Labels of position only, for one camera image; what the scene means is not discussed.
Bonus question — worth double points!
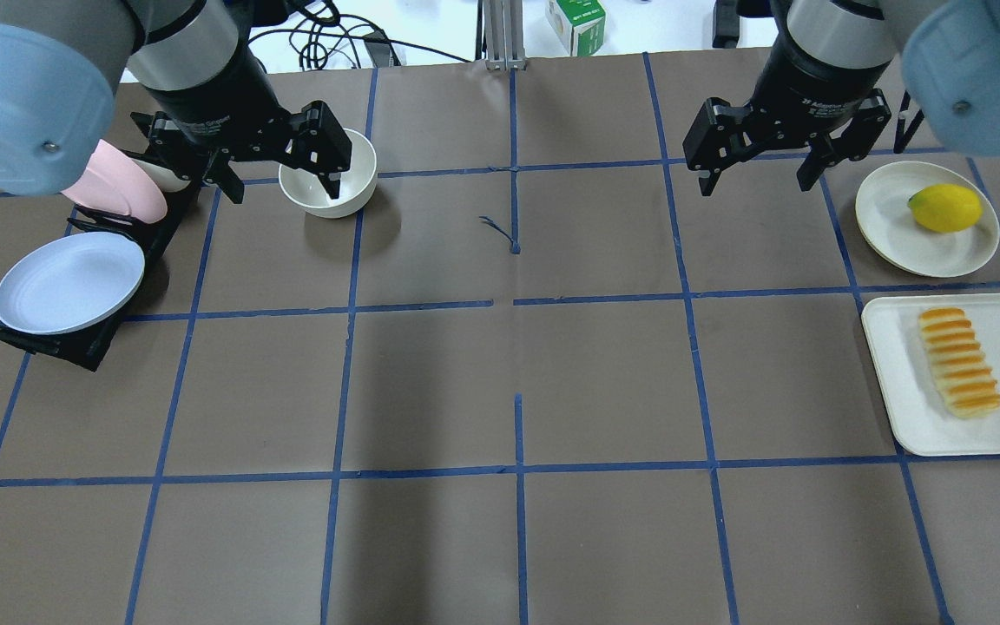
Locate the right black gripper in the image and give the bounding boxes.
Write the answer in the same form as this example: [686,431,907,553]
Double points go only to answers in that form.
[683,39,891,197]

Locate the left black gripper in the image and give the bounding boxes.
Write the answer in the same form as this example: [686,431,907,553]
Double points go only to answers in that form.
[144,59,352,205]

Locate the light blue plate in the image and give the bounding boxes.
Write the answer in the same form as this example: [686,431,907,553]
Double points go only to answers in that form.
[0,231,146,336]

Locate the striped bread loaf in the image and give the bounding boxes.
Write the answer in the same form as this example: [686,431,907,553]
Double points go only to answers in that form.
[918,307,1000,420]

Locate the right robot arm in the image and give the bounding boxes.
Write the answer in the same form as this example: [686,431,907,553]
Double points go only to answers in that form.
[682,1,1000,195]

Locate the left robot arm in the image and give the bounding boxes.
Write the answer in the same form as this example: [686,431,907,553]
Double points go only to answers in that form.
[0,1,351,201]

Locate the white plate in rack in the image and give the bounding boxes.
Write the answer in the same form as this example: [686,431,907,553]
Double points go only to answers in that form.
[131,158,190,194]

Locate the cream round plate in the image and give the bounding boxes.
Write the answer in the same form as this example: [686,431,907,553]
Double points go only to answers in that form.
[854,160,1000,280]

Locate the pink plate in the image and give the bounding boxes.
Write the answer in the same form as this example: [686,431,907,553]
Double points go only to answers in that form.
[60,140,169,224]

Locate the white ceramic bowl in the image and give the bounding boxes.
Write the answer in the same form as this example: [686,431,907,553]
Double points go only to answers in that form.
[279,128,378,220]

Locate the black dish rack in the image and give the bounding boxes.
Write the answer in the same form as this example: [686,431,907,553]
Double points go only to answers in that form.
[0,109,206,373]

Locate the yellow lemon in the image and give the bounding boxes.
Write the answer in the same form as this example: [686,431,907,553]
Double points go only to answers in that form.
[906,183,984,234]

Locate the green white carton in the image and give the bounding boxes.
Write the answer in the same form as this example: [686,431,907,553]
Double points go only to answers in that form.
[545,1,607,58]

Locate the white rectangular tray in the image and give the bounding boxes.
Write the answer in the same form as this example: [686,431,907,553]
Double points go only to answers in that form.
[861,293,1000,457]

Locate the black cables bundle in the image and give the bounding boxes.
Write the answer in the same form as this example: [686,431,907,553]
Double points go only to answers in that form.
[244,0,475,75]

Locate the aluminium frame post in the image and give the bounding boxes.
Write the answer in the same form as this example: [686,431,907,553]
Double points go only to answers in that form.
[477,1,527,71]

